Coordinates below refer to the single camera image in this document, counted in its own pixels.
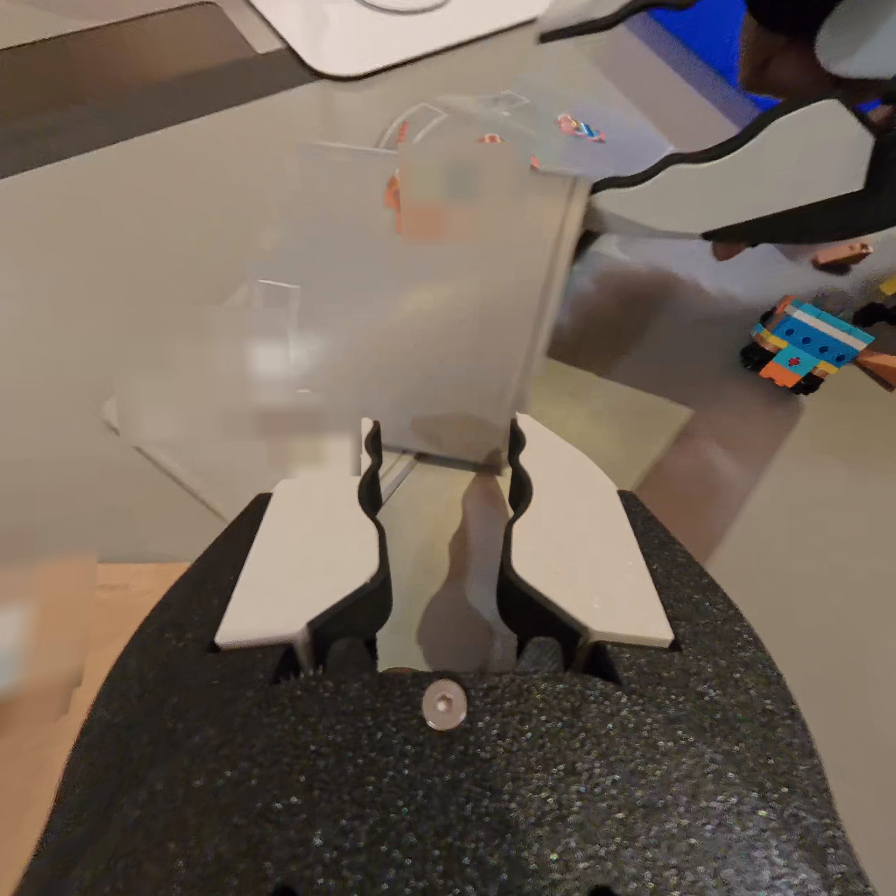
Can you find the yellow and black brick piece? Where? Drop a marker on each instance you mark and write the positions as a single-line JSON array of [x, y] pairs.
[[883, 304]]

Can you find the person's right hand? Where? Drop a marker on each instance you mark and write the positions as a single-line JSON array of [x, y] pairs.
[[777, 63]]

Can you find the blue plastic bin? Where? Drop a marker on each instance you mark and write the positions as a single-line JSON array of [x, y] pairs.
[[700, 49]]

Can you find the colourful toy brick vehicle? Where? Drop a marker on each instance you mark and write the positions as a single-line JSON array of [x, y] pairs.
[[805, 343]]

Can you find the salmon toy brick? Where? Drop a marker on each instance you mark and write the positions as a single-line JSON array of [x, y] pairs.
[[840, 255]]

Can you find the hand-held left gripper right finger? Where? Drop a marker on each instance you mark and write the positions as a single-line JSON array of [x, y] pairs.
[[581, 553]]

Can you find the white rounded pad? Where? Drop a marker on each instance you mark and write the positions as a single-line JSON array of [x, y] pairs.
[[392, 42]]

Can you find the grey desk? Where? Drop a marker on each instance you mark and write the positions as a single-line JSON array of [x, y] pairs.
[[805, 525]]

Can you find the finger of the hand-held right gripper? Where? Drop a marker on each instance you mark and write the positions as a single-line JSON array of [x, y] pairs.
[[742, 182], [588, 10]]

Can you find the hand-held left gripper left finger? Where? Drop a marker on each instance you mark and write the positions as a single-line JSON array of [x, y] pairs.
[[301, 560]]

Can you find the brown brick piece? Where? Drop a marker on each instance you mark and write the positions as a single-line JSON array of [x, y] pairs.
[[878, 367]]

